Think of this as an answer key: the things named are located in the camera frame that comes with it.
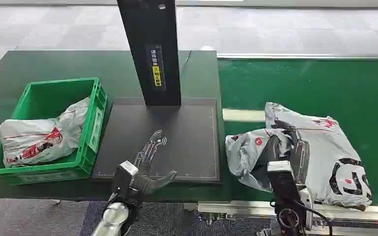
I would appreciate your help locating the silver conveyor rail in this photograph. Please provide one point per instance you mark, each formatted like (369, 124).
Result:
(241, 208)

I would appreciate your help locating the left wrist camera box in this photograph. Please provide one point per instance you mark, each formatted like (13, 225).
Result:
(125, 177)

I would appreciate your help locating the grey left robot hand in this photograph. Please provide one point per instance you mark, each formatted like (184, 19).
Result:
(143, 185)

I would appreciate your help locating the dark blue floor mat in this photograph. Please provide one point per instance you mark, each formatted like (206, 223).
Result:
(169, 218)

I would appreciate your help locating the green conveyor belt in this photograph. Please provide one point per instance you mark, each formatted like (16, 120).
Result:
(306, 84)

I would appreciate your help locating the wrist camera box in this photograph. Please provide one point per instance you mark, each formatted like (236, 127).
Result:
(125, 177)
(279, 166)

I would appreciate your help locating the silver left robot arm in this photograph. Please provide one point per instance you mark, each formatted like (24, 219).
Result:
(112, 218)

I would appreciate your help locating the green plastic crate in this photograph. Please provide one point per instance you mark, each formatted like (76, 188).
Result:
(88, 136)

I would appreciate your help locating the large grey parcel black print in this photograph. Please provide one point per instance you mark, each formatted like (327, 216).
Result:
(329, 153)

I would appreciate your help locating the small grey parcel red dot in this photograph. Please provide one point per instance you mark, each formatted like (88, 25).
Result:
(244, 153)

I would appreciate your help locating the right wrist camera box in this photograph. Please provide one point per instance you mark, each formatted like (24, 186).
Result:
(279, 166)

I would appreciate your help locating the yellow black post label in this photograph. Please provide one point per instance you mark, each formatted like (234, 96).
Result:
(157, 70)

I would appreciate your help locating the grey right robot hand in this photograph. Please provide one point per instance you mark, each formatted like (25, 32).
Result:
(298, 156)

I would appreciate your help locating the black scanner post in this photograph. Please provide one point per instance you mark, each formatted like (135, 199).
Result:
(151, 29)

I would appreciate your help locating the black scanner pad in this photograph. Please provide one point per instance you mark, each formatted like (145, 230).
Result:
(182, 140)

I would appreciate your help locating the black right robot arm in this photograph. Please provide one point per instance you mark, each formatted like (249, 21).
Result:
(285, 198)

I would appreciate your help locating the grey parcel bag red print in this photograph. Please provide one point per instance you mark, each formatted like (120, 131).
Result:
(39, 140)

